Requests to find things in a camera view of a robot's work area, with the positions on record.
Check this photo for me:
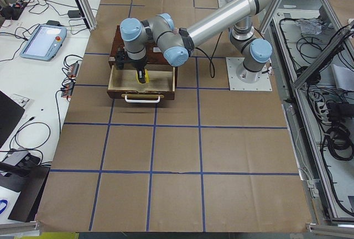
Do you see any yellow cube block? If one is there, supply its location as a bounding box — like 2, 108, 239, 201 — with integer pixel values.
145, 70, 149, 84

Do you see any wooden drawer with white handle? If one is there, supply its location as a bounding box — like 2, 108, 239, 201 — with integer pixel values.
107, 64, 178, 102

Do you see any dark wooden drawer cabinet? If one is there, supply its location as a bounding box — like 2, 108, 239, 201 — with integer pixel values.
109, 25, 180, 90

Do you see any orange black connector upper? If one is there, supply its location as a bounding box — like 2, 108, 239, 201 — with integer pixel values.
66, 62, 80, 78

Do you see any orange black connector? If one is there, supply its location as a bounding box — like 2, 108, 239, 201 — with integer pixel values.
61, 82, 75, 99
66, 62, 80, 78

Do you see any orange black connector lower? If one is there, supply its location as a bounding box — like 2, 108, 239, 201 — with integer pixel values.
61, 82, 75, 99

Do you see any black power adapter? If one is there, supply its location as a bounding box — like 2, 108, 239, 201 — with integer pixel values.
67, 10, 81, 18

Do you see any blue teach pendant tablet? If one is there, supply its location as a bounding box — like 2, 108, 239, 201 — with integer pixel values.
20, 24, 67, 61

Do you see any brown paper table cover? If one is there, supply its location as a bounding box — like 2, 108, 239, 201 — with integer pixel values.
36, 0, 313, 232

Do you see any black laptop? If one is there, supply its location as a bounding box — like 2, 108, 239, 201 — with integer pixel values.
0, 91, 25, 147

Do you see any black electronics board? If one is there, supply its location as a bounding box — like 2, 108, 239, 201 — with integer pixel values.
1, 1, 28, 20

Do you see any grey usb hub adapter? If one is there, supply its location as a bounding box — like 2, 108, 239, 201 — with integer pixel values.
2, 150, 40, 169

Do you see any white power strip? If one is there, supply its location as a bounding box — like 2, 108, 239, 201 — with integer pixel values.
314, 101, 331, 125

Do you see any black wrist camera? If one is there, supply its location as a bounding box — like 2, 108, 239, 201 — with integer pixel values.
114, 46, 128, 70

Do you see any aluminium frame right side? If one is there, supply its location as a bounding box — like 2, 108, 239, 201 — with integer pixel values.
260, 0, 353, 238

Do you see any black cable bundle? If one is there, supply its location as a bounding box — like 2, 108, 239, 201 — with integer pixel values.
320, 124, 354, 162

